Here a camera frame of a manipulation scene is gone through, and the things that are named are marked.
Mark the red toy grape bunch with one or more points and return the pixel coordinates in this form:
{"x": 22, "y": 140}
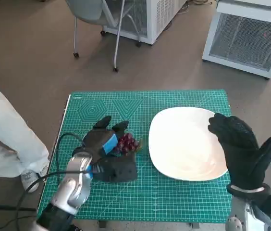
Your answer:
{"x": 127, "y": 144}

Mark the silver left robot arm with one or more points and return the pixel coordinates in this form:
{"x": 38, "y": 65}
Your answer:
{"x": 74, "y": 185}

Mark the black metal bar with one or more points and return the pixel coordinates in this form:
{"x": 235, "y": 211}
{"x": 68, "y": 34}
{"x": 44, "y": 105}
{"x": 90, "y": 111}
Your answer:
{"x": 8, "y": 207}

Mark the grey chair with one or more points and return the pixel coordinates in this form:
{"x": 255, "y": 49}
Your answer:
{"x": 87, "y": 12}

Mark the green cutting mat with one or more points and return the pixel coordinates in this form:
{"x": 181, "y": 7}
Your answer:
{"x": 150, "y": 192}

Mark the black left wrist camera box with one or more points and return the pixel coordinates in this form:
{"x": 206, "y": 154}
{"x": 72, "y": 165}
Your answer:
{"x": 118, "y": 168}

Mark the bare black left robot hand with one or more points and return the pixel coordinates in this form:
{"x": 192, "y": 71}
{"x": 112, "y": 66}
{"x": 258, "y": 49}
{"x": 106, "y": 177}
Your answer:
{"x": 94, "y": 142}

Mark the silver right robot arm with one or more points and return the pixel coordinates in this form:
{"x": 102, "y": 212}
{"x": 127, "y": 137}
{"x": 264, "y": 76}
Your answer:
{"x": 242, "y": 211}

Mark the white mesh cabinet on castors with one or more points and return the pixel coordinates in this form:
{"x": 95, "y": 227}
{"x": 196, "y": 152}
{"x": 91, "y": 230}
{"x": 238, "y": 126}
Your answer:
{"x": 154, "y": 21}

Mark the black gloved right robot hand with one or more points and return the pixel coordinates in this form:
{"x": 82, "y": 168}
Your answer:
{"x": 241, "y": 149}

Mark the white plate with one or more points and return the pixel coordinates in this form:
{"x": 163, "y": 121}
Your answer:
{"x": 183, "y": 144}

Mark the person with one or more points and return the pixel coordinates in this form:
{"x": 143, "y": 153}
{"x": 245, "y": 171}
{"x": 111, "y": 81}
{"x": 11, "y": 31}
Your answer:
{"x": 8, "y": 134}

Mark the white mesh cabinet, red light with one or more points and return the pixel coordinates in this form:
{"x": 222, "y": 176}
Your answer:
{"x": 246, "y": 38}

